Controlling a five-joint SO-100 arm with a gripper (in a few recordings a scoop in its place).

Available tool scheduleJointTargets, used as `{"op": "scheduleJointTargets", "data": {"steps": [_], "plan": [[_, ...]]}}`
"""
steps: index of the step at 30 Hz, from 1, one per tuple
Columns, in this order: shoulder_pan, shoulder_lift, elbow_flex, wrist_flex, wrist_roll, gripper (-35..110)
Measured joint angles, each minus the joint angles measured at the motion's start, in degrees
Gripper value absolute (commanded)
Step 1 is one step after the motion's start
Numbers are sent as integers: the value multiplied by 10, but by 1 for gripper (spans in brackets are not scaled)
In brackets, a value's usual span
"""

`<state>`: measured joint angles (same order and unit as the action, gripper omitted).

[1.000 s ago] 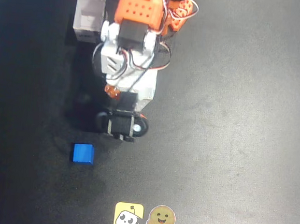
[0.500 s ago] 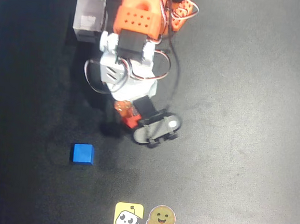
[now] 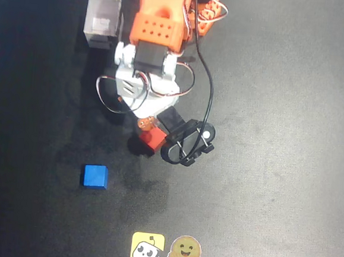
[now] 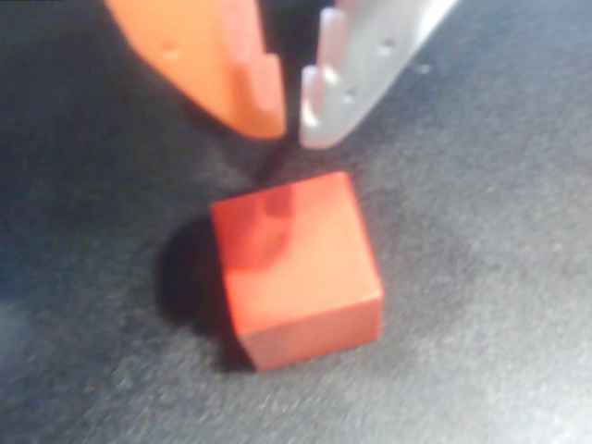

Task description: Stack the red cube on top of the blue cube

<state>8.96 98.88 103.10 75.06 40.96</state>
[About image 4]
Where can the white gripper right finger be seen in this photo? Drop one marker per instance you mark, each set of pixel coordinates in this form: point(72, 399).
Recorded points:
point(361, 69)

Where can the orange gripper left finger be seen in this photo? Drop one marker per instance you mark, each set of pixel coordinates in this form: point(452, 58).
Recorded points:
point(203, 65)

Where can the red cube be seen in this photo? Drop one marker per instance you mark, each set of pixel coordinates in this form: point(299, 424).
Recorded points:
point(300, 277)

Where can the black table mat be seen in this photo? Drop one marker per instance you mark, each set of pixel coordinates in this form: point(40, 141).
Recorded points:
point(485, 277)

